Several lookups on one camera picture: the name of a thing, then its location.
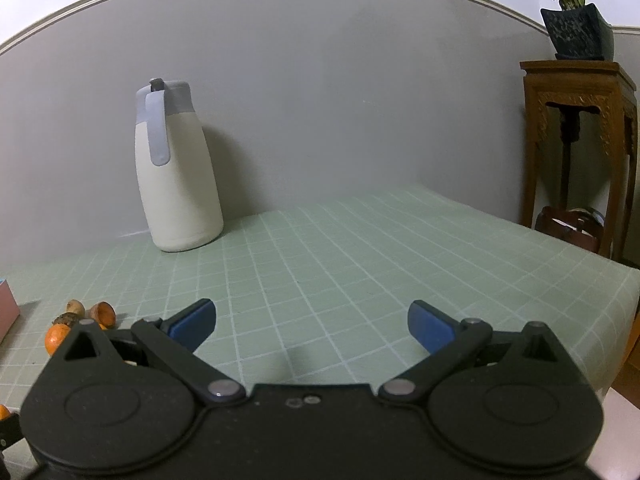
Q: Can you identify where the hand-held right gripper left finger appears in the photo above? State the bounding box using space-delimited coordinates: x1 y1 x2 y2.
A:
47 299 247 403

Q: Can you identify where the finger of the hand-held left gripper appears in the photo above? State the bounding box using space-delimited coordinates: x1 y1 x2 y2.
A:
0 411 24 454

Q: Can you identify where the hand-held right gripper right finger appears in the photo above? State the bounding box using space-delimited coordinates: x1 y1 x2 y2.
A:
378 300 581 403

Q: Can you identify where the red cardboard box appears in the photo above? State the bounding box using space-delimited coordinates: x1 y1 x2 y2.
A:
0 276 21 345

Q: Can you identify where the green checked tablecloth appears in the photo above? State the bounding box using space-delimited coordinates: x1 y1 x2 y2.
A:
0 182 640 480

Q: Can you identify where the white thermos jug grey lid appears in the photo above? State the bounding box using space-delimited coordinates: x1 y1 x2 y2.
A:
135 78 224 253

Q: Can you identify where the carved wooden plant stand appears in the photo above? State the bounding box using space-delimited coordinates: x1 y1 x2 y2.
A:
519 60 640 262

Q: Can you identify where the dark blue plant pot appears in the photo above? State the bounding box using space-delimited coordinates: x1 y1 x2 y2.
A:
540 3 615 61

